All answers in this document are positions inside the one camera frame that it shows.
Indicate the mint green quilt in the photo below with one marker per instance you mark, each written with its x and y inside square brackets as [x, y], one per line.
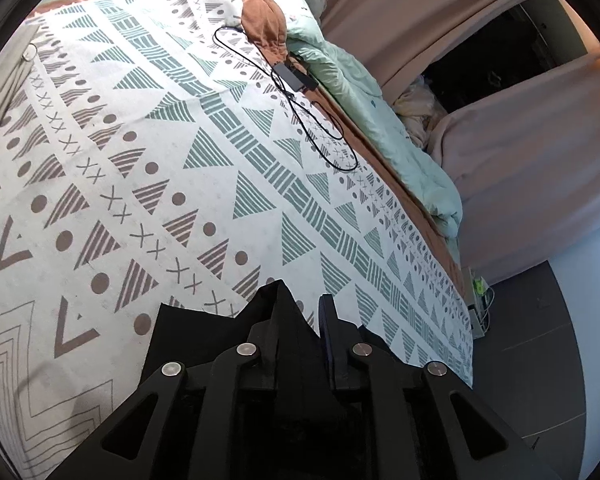
[380, 125]

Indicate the pink curtain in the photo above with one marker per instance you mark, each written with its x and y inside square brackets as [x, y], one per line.
[530, 160]
[405, 15]

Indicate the green item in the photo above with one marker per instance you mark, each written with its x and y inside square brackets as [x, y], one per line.
[477, 285]

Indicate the patterned bed blanket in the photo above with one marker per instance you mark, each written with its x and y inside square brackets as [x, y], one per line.
[180, 160]

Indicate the black button shirt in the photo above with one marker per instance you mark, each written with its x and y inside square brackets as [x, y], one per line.
[300, 350]

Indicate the grey bed sheet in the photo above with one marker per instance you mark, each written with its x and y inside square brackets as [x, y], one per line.
[5, 90]

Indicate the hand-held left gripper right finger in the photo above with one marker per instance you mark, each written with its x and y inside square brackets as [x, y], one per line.
[332, 340]

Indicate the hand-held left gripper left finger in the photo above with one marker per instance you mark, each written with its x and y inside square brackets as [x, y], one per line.
[262, 330]

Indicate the crumpled cream blanket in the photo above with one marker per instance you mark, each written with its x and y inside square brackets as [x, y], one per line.
[420, 110]

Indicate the beige nightstand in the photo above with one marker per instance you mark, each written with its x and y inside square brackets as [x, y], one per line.
[477, 317]

